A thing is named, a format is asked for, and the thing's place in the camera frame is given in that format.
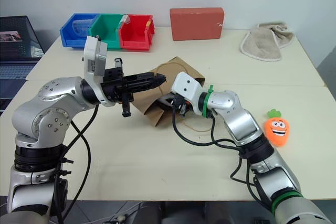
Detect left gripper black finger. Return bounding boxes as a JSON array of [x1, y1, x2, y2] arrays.
[[135, 71, 167, 83], [134, 79, 167, 92]]

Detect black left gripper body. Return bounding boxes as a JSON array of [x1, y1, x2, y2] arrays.
[[101, 57, 138, 119]]

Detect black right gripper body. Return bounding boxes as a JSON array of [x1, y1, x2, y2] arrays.
[[170, 93, 194, 117]]

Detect brown paper bag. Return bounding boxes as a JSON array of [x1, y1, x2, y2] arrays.
[[132, 56, 207, 130]]

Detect orange carrot plush toy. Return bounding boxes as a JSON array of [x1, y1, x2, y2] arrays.
[[263, 108, 290, 147]]

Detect red plastic storage bin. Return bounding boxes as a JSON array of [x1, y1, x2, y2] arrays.
[[118, 14, 156, 52]]

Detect green plastic storage bin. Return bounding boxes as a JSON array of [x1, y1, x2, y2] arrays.
[[90, 14, 125, 50]]

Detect clear plastic cup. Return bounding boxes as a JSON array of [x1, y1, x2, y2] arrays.
[[70, 17, 97, 37]]

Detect red-brown rectangular block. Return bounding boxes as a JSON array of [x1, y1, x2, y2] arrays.
[[169, 7, 226, 42]]

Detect blue plastic storage bin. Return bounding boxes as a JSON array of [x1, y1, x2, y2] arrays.
[[59, 13, 102, 49]]

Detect beige folded towel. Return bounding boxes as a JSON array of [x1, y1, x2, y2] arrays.
[[239, 20, 295, 62]]

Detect dark open laptop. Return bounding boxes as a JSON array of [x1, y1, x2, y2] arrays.
[[0, 15, 46, 116]]

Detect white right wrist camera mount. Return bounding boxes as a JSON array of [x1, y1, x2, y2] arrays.
[[171, 71, 203, 116]]

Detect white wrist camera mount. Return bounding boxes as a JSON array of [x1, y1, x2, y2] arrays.
[[82, 35, 117, 107], [171, 71, 203, 116]]

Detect thin tan bag cord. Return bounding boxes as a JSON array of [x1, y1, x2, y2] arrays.
[[180, 117, 214, 133]]

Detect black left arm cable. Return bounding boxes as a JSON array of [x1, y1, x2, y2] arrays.
[[54, 103, 100, 224]]

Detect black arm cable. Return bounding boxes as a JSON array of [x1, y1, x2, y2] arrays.
[[172, 100, 266, 204], [54, 103, 100, 224]]

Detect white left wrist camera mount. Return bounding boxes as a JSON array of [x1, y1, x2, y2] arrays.
[[82, 35, 117, 107]]

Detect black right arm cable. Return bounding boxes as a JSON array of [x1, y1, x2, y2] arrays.
[[172, 100, 266, 204]]

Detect tangled cables under table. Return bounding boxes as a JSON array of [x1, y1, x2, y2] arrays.
[[99, 202, 149, 224]]

